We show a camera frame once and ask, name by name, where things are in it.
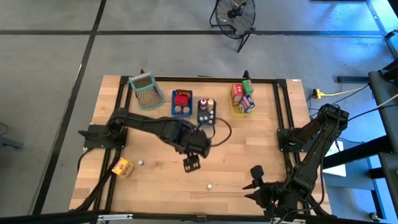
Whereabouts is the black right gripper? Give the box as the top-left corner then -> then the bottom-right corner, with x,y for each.
242,182 -> 285,208

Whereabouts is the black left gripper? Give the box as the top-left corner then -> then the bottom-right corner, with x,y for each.
178,126 -> 213,174

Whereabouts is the red plastic container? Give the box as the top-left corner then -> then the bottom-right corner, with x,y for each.
174,94 -> 190,107

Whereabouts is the blue Frosted Flakes cereal box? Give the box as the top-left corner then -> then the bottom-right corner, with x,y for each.
238,94 -> 256,114

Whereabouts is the red Froot Loops cereal box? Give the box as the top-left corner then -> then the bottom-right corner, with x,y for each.
231,83 -> 245,105

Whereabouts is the green Apple Jacks cereal box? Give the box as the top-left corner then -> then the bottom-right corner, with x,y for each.
241,79 -> 254,96

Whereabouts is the yellow cereal box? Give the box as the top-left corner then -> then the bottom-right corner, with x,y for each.
111,157 -> 136,179

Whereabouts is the grey plastic bin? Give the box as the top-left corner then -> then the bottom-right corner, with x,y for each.
197,98 -> 218,126

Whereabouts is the blue plastic bin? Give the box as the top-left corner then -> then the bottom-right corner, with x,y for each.
170,89 -> 193,118

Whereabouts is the yellow plastic bin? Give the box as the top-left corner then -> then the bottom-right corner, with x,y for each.
228,83 -> 255,118

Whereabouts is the white paper sign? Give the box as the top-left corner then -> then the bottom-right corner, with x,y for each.
323,139 -> 346,177

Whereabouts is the black floor fan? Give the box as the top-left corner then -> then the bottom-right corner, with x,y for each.
208,0 -> 257,54

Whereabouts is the dark grey workbench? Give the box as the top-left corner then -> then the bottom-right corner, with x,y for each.
320,58 -> 398,220

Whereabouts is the black floor bar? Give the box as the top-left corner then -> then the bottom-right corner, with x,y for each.
336,75 -> 371,84

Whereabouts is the grey floor object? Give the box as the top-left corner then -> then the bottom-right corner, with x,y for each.
0,136 -> 25,149

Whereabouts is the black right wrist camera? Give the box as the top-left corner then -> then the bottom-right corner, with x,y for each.
250,164 -> 266,182

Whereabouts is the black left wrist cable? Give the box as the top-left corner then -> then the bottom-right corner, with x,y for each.
198,117 -> 233,147

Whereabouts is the yellow extension cord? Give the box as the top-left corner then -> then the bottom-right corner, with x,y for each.
312,83 -> 371,100

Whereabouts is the black floor cable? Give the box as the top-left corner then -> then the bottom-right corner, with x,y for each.
335,104 -> 398,144
306,85 -> 374,111

